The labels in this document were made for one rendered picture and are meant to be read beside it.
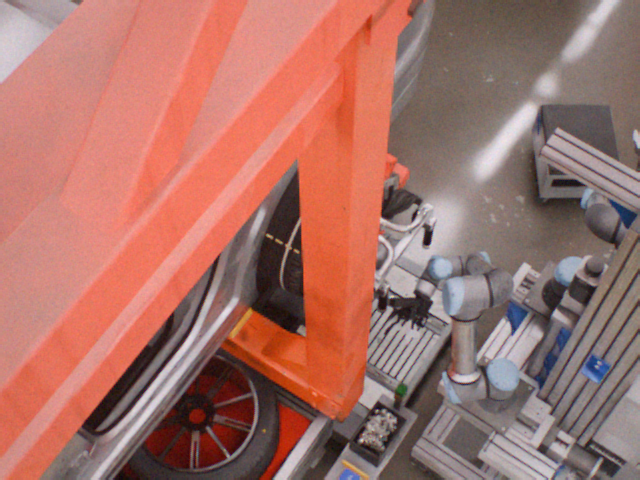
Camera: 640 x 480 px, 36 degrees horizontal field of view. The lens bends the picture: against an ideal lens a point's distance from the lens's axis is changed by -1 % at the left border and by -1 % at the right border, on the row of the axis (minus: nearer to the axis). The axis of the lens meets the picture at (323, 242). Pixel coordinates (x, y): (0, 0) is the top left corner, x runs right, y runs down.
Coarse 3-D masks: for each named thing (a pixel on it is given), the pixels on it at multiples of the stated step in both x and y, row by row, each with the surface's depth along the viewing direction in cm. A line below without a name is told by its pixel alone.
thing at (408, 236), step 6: (426, 204) 387; (432, 210) 388; (426, 216) 385; (408, 234) 381; (414, 234) 382; (402, 240) 380; (408, 240) 380; (396, 246) 378; (402, 246) 378; (396, 252) 377; (402, 252) 379; (396, 258) 376; (390, 264) 375; (384, 276) 373
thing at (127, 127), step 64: (128, 0) 143; (192, 0) 86; (256, 0) 105; (320, 0) 105; (64, 64) 137; (128, 64) 89; (192, 64) 88; (256, 64) 101; (320, 64) 111; (0, 128) 132; (64, 128) 132; (128, 128) 90; (192, 128) 98; (256, 128) 104; (0, 192) 128; (64, 192) 93; (128, 192) 91; (192, 192) 99; (0, 256) 91; (64, 256) 91; (128, 256) 93; (0, 320) 88; (64, 320) 89; (0, 384) 85; (0, 448) 90
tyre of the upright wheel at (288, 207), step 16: (288, 192) 370; (288, 208) 370; (272, 224) 372; (288, 224) 370; (272, 240) 375; (288, 240) 371; (272, 256) 378; (288, 256) 374; (272, 272) 385; (288, 272) 378; (288, 288) 388
